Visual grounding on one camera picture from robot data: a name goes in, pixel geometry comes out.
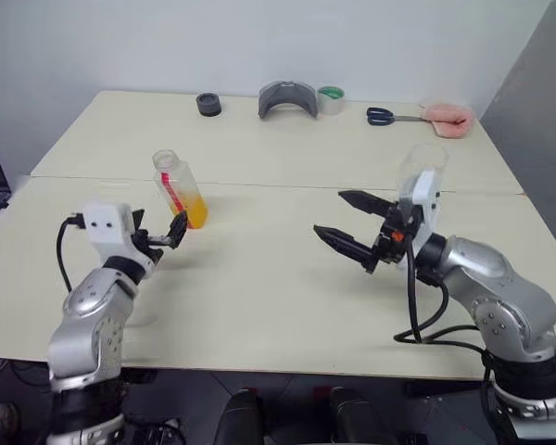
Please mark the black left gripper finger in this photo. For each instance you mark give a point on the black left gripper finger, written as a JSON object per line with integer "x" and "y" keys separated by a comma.
{"x": 137, "y": 220}
{"x": 178, "y": 229}

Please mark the dark rounded shape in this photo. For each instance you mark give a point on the dark rounded shape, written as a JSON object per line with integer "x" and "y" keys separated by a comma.
{"x": 238, "y": 417}
{"x": 352, "y": 417}

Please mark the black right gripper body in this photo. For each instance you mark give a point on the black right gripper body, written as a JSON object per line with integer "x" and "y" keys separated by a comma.
{"x": 391, "y": 241}

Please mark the grey curved visor piece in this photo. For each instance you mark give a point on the grey curved visor piece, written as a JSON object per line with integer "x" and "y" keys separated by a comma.
{"x": 268, "y": 99}

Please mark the bottle with orange liquid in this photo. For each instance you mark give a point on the bottle with orange liquid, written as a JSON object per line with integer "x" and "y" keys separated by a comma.
{"x": 194, "y": 213}

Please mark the clear plastic cup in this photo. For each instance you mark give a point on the clear plastic cup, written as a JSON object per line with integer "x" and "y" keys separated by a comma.
{"x": 421, "y": 157}

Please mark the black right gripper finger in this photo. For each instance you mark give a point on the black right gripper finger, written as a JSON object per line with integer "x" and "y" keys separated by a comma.
{"x": 366, "y": 203}
{"x": 347, "y": 243}

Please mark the tape roll with green core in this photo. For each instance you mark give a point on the tape roll with green core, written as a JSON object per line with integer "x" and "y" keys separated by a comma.
{"x": 331, "y": 104}

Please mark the grey shoe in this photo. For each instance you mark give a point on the grey shoe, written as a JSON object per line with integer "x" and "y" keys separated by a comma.
{"x": 0, "y": 417}

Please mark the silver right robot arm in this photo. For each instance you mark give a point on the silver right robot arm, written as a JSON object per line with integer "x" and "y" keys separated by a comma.
{"x": 491, "y": 273}

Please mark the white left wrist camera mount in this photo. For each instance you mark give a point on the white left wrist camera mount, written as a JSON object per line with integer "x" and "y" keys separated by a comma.
{"x": 104, "y": 222}

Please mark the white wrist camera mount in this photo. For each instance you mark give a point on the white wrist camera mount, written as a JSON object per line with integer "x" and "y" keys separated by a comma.
{"x": 426, "y": 199}
{"x": 104, "y": 222}

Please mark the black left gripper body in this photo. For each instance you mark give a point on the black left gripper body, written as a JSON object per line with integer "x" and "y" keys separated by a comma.
{"x": 153, "y": 242}

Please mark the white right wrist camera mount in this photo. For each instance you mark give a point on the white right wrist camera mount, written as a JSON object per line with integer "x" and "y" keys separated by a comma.
{"x": 426, "y": 199}

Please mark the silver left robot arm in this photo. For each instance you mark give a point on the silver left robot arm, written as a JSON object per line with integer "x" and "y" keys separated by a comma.
{"x": 88, "y": 301}

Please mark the pink fluffy cloth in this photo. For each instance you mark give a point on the pink fluffy cloth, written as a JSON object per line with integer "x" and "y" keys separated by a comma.
{"x": 449, "y": 120}

